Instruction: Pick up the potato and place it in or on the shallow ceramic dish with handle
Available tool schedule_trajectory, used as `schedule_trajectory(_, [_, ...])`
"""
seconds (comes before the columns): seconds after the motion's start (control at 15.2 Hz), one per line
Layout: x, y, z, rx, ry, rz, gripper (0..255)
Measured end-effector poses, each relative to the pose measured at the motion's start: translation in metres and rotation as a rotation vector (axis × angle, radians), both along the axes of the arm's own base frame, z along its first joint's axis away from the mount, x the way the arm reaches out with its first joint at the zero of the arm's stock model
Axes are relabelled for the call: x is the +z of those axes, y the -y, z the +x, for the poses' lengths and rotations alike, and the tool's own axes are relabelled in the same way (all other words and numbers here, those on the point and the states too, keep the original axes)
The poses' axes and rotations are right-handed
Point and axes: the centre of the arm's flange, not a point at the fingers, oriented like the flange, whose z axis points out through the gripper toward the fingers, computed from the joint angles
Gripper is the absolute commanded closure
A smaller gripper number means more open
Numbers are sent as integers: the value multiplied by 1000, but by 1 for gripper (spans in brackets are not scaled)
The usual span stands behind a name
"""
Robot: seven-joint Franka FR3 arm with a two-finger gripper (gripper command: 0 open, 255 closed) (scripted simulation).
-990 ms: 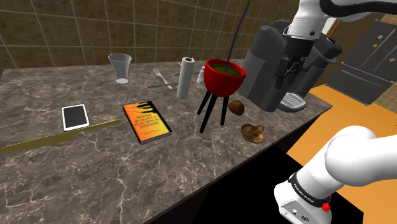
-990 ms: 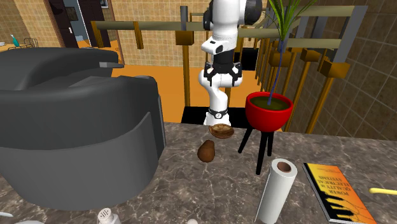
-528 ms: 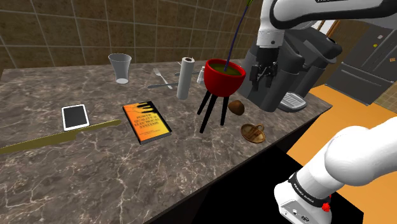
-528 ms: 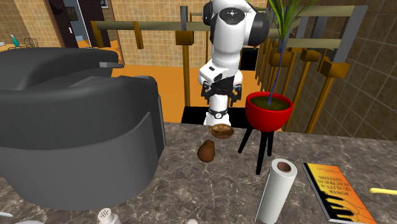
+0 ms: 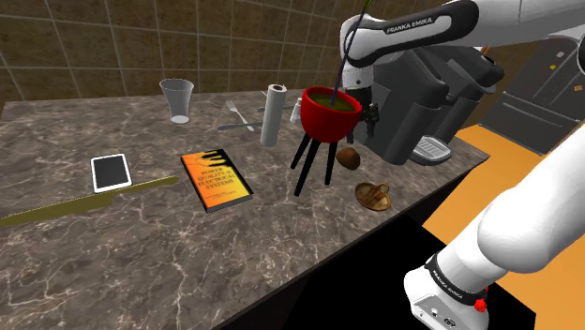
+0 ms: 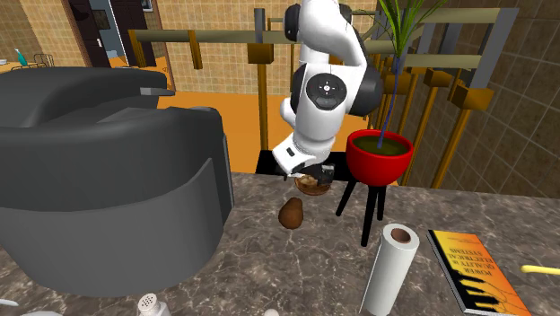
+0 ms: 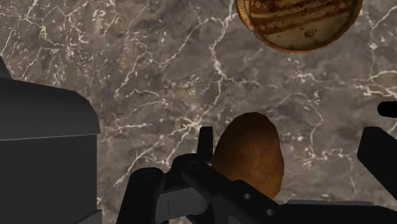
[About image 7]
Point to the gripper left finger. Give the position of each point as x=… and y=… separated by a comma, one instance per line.
x=198, y=183

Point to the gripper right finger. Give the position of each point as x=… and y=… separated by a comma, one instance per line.
x=380, y=152

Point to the brown potato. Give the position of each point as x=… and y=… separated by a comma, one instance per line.
x=249, y=152

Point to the brown striped bowl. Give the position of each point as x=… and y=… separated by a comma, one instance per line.
x=297, y=21

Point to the dark grey box appliance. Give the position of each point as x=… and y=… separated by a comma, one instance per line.
x=46, y=149

